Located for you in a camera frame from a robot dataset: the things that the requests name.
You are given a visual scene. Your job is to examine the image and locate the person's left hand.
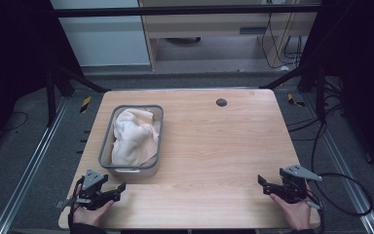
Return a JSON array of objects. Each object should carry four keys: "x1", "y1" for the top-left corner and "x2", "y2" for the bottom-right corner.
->
[{"x1": 72, "y1": 183, "x2": 115, "y2": 227}]

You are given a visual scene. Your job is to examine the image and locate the black horizontal frame bar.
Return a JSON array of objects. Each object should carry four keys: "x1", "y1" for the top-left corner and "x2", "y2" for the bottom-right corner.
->
[{"x1": 50, "y1": 3, "x2": 322, "y2": 19}]

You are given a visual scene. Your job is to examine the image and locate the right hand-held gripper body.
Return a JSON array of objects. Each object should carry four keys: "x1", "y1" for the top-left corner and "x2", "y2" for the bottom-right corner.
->
[{"x1": 279, "y1": 164, "x2": 323, "y2": 211}]

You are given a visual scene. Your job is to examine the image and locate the white towel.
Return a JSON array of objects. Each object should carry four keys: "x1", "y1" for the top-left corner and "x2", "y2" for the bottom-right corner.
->
[{"x1": 111, "y1": 107, "x2": 161, "y2": 167}]

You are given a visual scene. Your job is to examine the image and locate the black floor cables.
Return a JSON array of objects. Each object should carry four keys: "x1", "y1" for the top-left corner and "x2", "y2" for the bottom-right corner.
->
[{"x1": 285, "y1": 93, "x2": 347, "y2": 142}]

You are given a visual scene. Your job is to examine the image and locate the thin black floor cable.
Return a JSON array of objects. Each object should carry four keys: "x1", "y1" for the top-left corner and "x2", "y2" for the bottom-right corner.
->
[{"x1": 0, "y1": 110, "x2": 29, "y2": 134}]

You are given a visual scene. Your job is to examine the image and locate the grey plastic basket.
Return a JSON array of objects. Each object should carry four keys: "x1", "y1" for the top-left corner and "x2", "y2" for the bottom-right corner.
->
[{"x1": 97, "y1": 103, "x2": 165, "y2": 178}]

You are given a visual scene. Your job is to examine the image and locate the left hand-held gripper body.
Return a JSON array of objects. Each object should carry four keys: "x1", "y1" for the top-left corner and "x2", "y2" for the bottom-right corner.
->
[{"x1": 56, "y1": 168, "x2": 113, "y2": 211}]

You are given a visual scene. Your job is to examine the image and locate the light wooden desk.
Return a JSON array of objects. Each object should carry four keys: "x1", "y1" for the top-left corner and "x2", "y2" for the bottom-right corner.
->
[{"x1": 137, "y1": 0, "x2": 321, "y2": 71}]

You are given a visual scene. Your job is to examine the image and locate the aluminium floor rail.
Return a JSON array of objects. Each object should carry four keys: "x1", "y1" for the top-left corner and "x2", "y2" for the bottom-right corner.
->
[
  {"x1": 0, "y1": 97, "x2": 70, "y2": 234},
  {"x1": 303, "y1": 94, "x2": 374, "y2": 234}
]

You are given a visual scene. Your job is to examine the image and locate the black metal stand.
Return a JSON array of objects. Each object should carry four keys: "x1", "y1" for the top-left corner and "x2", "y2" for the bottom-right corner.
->
[
  {"x1": 258, "y1": 63, "x2": 327, "y2": 123},
  {"x1": 44, "y1": 63, "x2": 112, "y2": 129}
]

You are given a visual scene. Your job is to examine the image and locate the black curtain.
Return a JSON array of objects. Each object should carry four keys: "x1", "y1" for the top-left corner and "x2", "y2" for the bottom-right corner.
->
[
  {"x1": 0, "y1": 0, "x2": 82, "y2": 164},
  {"x1": 299, "y1": 0, "x2": 374, "y2": 181}
]

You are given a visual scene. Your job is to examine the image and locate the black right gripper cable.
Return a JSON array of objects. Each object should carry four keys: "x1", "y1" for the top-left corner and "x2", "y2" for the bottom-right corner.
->
[{"x1": 310, "y1": 120, "x2": 374, "y2": 234}]

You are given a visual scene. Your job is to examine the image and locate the person's right hand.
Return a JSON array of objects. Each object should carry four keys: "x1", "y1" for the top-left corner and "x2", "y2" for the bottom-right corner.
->
[{"x1": 268, "y1": 192, "x2": 314, "y2": 231}]

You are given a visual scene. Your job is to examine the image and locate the yellow black striped tape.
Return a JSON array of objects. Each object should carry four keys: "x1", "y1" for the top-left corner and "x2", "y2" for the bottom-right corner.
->
[
  {"x1": 79, "y1": 96, "x2": 93, "y2": 114},
  {"x1": 286, "y1": 93, "x2": 306, "y2": 108}
]

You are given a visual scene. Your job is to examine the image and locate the black hanging desk cables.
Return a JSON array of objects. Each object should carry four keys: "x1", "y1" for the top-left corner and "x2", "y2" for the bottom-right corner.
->
[{"x1": 260, "y1": 13, "x2": 304, "y2": 71}]

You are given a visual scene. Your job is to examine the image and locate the white cabinet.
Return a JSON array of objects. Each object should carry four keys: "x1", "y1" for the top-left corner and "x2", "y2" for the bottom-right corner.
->
[{"x1": 50, "y1": 0, "x2": 152, "y2": 68}]

